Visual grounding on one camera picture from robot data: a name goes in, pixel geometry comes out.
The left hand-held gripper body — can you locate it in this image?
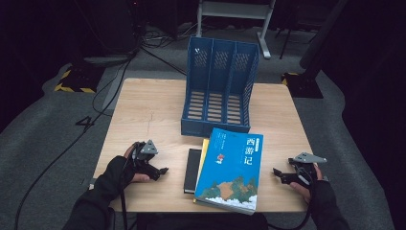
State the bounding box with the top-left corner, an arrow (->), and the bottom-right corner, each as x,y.
131,139 -> 160,175

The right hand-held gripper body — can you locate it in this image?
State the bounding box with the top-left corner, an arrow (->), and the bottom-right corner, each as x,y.
288,152 -> 327,188

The black hardcover book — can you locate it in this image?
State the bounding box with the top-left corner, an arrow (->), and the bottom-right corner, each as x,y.
183,148 -> 203,195

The yellow cover book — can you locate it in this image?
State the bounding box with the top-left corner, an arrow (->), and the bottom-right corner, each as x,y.
192,137 -> 211,205

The blue landscape cover book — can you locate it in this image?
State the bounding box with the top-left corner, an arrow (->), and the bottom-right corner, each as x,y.
193,127 -> 264,216

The blue plastic file rack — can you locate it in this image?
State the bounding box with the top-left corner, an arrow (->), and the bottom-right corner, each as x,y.
180,35 -> 260,138

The person's right hand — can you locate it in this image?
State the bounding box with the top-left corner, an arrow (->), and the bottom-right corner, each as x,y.
289,164 -> 336,207

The person's left hand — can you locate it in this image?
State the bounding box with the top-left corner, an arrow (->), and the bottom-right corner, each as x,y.
104,144 -> 151,196

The black yellow-striped stand base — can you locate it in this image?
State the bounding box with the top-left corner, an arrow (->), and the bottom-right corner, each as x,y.
281,71 -> 324,100
53,65 -> 106,94

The black tripod stand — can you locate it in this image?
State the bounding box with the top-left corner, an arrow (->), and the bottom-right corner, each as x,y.
276,27 -> 317,60

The dark grey slanted pole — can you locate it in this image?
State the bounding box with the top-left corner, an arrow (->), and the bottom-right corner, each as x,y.
299,0 -> 350,81

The right hand-held gripper cable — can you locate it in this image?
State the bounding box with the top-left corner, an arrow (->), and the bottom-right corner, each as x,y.
266,166 -> 317,230

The hand-held gripper cable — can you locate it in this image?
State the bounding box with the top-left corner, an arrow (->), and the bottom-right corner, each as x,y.
266,166 -> 317,230
119,142 -> 143,230

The left hand-held gripper cable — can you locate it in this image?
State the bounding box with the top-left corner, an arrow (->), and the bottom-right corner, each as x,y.
119,142 -> 143,230

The looped black floor cable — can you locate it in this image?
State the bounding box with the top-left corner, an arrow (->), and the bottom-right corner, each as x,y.
91,61 -> 132,118

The long black floor cable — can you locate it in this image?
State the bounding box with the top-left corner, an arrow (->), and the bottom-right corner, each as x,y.
13,47 -> 142,230

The straight black floor cable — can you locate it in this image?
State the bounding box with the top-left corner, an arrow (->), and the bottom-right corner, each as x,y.
140,46 -> 188,77

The tangle of black floor cables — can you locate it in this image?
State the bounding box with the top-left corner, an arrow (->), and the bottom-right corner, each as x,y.
140,25 -> 196,49

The white metal frame stand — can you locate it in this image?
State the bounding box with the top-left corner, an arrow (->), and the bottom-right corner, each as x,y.
195,0 -> 277,60

